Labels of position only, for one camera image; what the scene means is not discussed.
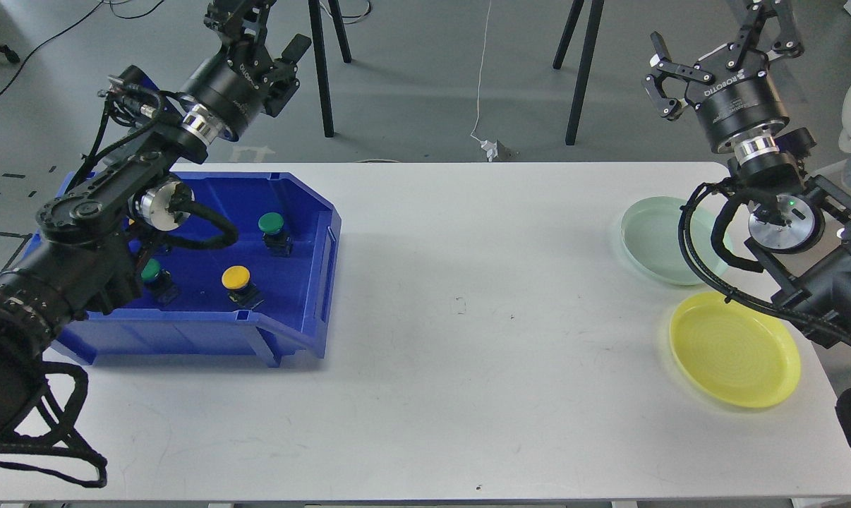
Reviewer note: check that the blue plastic bin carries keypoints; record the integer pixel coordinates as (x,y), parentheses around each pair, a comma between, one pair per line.
(202,320)

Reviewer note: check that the black tripod legs right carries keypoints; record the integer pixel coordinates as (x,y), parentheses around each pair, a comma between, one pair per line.
(588,49)

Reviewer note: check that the black tripod legs left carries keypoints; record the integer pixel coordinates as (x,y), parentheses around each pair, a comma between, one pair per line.
(317,28)

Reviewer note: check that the dark green push button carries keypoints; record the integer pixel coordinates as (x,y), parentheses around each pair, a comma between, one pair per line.
(159,283)

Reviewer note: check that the yellow plate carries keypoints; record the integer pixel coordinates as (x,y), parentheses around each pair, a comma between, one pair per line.
(733,354)

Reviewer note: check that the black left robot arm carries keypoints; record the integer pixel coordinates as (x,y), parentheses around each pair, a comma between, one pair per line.
(121,205)

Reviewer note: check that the yellow push button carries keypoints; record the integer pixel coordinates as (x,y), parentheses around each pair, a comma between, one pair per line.
(240,288)

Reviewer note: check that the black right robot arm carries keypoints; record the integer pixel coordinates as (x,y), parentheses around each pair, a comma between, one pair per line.
(777,219)

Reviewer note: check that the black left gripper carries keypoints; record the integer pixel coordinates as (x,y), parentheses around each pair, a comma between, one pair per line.
(242,81)

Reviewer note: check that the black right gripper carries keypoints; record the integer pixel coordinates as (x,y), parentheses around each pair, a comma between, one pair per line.
(739,99)

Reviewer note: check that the black tripod legs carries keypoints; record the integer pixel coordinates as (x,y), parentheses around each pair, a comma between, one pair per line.
(588,49)
(317,28)

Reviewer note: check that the light green plate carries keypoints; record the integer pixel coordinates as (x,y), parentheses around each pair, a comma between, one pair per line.
(649,236)

